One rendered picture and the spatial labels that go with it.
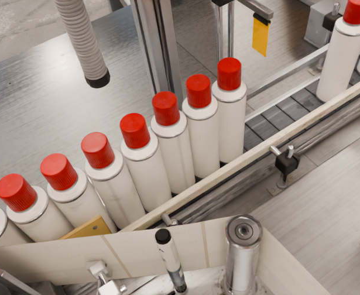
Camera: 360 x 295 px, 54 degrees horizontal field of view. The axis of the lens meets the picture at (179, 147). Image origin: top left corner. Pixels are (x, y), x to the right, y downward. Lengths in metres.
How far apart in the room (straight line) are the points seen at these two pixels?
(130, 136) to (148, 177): 0.08
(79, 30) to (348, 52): 0.43
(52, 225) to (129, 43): 0.63
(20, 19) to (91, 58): 2.59
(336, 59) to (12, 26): 2.61
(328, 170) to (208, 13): 0.61
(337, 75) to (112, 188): 0.44
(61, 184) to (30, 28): 2.51
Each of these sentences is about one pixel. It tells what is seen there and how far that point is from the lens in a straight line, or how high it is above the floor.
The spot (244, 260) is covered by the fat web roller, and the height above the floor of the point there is 1.03.
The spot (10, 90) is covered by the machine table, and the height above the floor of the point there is 0.83.
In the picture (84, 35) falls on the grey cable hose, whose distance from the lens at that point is 0.46.
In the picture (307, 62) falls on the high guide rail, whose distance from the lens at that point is 0.71.
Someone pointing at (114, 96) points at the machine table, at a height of 0.83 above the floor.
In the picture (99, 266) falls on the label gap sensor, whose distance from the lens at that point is 0.44.
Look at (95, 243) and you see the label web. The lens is 0.41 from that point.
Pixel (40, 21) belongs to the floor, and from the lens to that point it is 2.95.
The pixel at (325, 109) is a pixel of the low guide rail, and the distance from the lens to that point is 0.69.
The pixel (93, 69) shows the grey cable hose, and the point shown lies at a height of 1.11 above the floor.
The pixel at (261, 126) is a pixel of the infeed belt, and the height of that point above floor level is 0.88.
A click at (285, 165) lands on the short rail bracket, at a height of 0.92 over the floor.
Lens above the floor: 1.41
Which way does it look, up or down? 52 degrees down
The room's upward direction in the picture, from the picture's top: 10 degrees counter-clockwise
